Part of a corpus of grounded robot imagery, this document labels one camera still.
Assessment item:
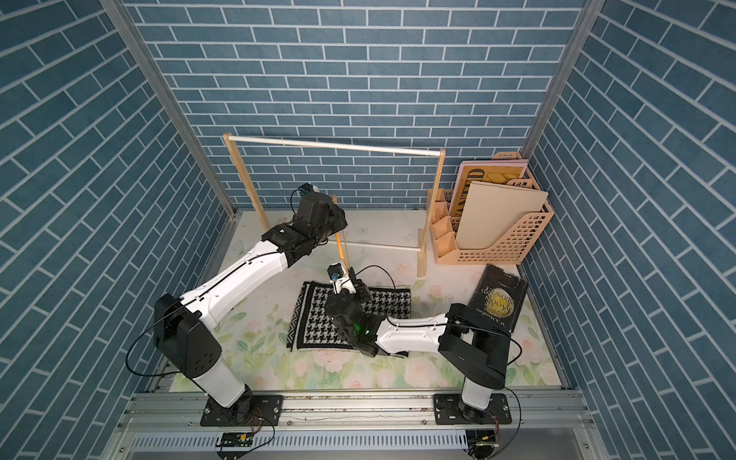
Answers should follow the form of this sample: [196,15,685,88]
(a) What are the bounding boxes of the black book gold cover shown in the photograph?
[468,264,529,333]

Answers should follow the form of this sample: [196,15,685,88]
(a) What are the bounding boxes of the peach plastic file organizer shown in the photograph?
[429,153,554,266]

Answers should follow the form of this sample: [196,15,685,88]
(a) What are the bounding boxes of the left circuit board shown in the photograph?
[216,432,254,450]

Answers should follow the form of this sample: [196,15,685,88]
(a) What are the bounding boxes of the aluminium corner post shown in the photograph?
[519,0,605,159]
[100,0,237,219]

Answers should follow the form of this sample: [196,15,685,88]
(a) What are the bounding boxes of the right aluminium corner post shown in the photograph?
[519,0,605,159]

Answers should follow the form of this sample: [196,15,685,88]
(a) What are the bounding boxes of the black white houndstooth scarf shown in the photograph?
[287,282,412,351]

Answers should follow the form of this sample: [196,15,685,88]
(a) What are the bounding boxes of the beige board in organizer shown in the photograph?
[456,181,548,249]

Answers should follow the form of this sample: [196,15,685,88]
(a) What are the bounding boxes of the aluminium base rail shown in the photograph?
[103,388,606,459]

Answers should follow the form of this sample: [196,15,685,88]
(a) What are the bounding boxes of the orange wooden clothes hanger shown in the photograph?
[335,230,351,272]

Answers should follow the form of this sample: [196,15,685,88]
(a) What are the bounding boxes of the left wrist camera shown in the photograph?
[297,183,319,197]

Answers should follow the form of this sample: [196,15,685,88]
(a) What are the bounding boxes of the wooden clothes rack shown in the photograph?
[222,133,447,278]

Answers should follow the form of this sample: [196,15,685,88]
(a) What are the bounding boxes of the circuit board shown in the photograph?
[465,430,499,460]
[216,432,254,450]

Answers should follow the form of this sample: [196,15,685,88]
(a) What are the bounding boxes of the pink book in organizer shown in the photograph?
[450,159,528,218]

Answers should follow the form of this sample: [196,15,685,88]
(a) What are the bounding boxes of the left aluminium corner post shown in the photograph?
[100,0,237,219]

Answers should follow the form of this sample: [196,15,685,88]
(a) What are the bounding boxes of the right circuit board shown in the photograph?
[465,430,499,460]

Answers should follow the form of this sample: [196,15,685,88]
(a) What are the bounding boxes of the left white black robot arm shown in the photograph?
[153,190,348,408]

